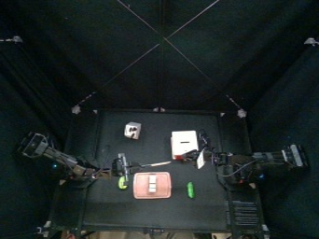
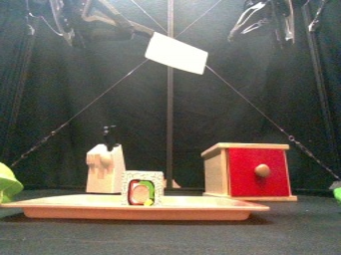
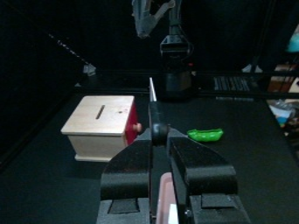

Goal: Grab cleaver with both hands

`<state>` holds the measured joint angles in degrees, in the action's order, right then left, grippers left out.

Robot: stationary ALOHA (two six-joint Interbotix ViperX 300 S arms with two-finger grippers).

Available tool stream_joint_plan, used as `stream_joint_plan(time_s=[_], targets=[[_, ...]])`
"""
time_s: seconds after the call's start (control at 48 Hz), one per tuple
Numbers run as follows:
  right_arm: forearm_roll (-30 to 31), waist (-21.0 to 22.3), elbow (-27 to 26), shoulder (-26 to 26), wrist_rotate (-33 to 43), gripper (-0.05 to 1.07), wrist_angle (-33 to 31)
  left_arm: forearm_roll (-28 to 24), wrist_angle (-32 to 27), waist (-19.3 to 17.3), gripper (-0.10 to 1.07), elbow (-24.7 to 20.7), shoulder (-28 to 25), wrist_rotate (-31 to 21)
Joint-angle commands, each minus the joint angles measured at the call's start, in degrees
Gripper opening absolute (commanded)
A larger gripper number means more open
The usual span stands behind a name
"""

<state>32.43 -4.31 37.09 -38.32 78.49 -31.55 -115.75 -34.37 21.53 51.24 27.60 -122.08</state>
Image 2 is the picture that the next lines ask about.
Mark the wooden toy knife block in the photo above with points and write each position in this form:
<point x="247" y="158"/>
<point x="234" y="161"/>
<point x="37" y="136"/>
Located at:
<point x="104" y="171"/>

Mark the red drawer with wooden knob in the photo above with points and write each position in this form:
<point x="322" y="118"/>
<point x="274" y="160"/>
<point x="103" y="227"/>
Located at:
<point x="259" y="172"/>

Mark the wooden drawer box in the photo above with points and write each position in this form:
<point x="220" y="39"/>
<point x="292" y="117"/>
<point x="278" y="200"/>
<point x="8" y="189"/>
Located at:
<point x="215" y="171"/>

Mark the toy sushi roll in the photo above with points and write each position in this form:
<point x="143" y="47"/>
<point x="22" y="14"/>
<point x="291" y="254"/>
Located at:
<point x="141" y="188"/>

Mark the small grey object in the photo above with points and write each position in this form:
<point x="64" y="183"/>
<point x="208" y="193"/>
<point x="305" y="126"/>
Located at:
<point x="335" y="185"/>

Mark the light green crumpled object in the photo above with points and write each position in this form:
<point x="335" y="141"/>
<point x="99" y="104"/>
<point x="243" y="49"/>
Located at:
<point x="8" y="184"/>

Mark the orange rectangular tray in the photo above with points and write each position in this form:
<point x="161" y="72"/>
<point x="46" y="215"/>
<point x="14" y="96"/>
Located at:
<point x="132" y="207"/>

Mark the small green object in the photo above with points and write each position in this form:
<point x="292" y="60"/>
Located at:
<point x="338" y="195"/>

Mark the vertical metal frame pole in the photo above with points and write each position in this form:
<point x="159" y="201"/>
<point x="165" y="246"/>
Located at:
<point x="169" y="116"/>

